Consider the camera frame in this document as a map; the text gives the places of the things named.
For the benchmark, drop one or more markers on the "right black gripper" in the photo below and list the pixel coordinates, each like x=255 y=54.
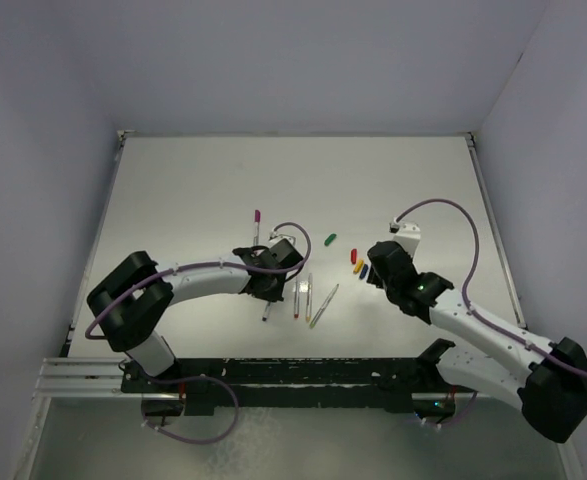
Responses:
x=373 y=279

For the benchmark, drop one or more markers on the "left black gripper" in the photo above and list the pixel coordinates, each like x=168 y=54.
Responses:
x=273 y=295

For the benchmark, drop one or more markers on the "blue pen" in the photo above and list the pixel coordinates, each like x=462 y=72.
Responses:
x=266 y=312

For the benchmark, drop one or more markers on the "purple pen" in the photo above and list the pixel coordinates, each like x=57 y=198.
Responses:
x=256 y=227

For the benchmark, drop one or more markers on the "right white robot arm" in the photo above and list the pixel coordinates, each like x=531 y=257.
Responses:
x=545 y=381

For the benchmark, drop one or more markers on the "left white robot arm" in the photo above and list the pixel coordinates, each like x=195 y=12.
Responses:
x=129 y=303

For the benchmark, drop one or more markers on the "yellow pen cap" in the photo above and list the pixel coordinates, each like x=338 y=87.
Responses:
x=359 y=266

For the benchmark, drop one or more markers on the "red tipped pen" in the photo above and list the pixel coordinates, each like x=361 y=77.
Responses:
x=296 y=301

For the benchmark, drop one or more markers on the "yellow tipped pen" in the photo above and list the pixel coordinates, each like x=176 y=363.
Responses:
x=309 y=299

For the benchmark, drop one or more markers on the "green tipped pen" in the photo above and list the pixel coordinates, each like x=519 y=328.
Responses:
x=315 y=319

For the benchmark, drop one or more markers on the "green pen cap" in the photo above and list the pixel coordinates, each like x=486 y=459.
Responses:
x=330 y=239

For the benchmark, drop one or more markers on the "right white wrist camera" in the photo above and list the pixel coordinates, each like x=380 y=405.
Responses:
x=407 y=235

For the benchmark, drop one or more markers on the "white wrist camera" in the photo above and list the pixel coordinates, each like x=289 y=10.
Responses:
x=276 y=235
x=407 y=235

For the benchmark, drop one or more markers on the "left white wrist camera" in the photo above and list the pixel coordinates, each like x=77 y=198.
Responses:
x=276 y=235

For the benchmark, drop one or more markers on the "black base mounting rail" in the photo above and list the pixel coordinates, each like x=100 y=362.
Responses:
x=394 y=385

